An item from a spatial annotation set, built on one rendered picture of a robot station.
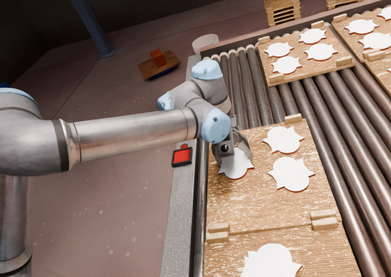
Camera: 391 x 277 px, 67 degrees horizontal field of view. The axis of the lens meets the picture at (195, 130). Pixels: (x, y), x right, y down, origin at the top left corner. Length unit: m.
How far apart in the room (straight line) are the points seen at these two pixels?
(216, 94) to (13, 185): 0.52
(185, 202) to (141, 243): 1.22
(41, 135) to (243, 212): 0.57
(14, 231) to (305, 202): 0.71
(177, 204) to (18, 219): 0.45
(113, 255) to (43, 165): 1.72
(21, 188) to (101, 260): 1.57
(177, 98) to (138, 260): 1.51
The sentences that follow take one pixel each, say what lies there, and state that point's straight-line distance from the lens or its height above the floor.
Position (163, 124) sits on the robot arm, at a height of 1.31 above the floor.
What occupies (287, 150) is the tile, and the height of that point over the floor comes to 0.95.
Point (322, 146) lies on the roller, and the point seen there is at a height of 0.92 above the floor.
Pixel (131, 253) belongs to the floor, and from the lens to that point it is 2.17.
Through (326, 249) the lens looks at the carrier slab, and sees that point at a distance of 0.80.
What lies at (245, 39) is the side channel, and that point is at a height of 0.95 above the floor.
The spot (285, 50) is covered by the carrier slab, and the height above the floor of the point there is 0.95.
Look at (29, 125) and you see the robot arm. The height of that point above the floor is 1.44.
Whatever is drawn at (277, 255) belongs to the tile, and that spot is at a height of 0.97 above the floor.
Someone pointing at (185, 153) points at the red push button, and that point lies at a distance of 1.11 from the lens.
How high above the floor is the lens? 1.65
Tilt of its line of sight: 37 degrees down
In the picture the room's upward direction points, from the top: 23 degrees counter-clockwise
